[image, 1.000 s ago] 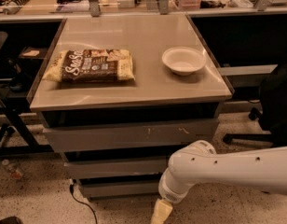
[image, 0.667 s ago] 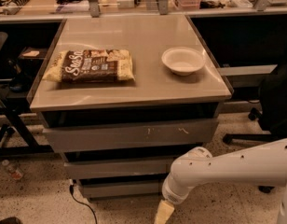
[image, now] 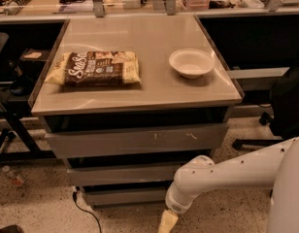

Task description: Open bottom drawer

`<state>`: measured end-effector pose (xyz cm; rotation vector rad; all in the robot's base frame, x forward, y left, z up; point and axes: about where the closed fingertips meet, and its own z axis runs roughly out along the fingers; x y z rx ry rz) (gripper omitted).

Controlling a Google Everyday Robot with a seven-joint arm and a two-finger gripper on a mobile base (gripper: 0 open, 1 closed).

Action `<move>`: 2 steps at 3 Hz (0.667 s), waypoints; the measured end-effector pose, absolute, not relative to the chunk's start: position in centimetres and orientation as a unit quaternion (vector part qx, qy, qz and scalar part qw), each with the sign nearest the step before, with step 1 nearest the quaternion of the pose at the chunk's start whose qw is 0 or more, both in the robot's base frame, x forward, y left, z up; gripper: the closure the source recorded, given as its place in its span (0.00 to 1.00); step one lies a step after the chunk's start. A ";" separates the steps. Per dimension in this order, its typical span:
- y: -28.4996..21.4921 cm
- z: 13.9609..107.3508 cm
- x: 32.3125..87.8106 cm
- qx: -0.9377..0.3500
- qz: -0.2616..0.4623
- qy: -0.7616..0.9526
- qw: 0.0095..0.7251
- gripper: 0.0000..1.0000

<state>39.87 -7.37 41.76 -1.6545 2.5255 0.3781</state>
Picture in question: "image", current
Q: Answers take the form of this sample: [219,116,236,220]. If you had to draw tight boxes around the grey middle drawer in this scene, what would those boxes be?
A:
[67,162,184,186]

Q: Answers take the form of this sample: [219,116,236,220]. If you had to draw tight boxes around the black office chair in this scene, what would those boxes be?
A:
[232,65,299,150]

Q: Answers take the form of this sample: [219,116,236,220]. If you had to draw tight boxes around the grey top drawer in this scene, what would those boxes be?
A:
[46,123,228,158]

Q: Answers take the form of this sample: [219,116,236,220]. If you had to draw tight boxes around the grey drawer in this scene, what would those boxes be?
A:
[46,123,228,158]
[83,185,167,207]
[67,162,184,186]

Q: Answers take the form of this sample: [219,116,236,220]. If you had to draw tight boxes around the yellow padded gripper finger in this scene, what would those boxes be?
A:
[158,210,179,233]

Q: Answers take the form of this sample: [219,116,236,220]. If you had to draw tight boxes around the black desk frame left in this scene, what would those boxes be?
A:
[0,90,55,163]

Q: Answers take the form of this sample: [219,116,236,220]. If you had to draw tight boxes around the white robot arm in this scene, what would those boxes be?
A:
[158,137,299,233]

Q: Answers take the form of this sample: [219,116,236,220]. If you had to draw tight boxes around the black power cable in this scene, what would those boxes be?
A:
[71,191,103,233]

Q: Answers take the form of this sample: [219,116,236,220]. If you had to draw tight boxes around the plastic bottle on floor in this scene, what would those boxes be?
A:
[2,165,25,187]

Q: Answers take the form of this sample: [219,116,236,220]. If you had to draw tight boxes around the brown yellow snack bag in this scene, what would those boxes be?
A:
[45,51,141,86]

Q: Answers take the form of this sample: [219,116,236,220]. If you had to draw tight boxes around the white paper bowl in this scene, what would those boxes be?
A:
[169,49,215,79]

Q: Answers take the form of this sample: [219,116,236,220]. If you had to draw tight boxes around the grey drawer cabinet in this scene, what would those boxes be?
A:
[32,16,242,194]

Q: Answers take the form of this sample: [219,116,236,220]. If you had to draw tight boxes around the grey bottom drawer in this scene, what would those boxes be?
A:
[83,185,167,207]

